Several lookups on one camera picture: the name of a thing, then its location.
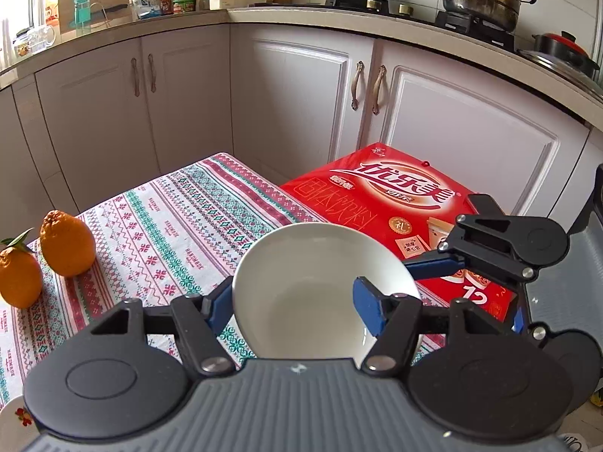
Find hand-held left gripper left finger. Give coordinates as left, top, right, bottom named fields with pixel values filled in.
left=89, top=275, right=236, bottom=377

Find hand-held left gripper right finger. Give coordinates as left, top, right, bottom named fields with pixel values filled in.
left=352, top=276, right=521, bottom=377

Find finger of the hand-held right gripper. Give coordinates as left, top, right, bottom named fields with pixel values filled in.
left=513, top=292, right=549, bottom=344
left=404, top=192, right=538, bottom=283

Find white pink-flower bowl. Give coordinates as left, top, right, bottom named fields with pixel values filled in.
left=232, top=223, right=423, bottom=370

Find large white fruit-print plate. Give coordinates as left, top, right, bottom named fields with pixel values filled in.
left=0, top=393, right=41, bottom=452

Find red printed carton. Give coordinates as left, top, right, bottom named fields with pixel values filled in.
left=278, top=142, right=519, bottom=335

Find patterned tablecloth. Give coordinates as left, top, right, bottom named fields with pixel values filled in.
left=0, top=152, right=448, bottom=410

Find bumpy orange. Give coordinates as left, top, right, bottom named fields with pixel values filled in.
left=40, top=210, right=96, bottom=278

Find orange with green leaves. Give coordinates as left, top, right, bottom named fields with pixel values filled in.
left=0, top=228, right=44, bottom=310

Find glass pot lid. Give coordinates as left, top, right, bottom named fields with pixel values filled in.
left=517, top=47, right=603, bottom=95

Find white kitchen cabinets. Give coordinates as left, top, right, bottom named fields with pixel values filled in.
left=0, top=21, right=603, bottom=264

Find red-lid pot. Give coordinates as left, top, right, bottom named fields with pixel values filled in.
left=532, top=31, right=595, bottom=69

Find gas stove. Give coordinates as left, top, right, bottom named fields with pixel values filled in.
left=325, top=0, right=519, bottom=34

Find kitchen countertop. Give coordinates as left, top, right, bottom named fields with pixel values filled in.
left=0, top=2, right=603, bottom=128

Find white plastic tray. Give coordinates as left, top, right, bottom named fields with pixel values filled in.
left=206, top=0, right=269, bottom=11

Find clear plastic container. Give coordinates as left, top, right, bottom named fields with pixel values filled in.
left=131, top=0, right=161, bottom=20

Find glass pitcher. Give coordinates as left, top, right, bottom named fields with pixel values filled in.
left=26, top=26, right=57, bottom=50

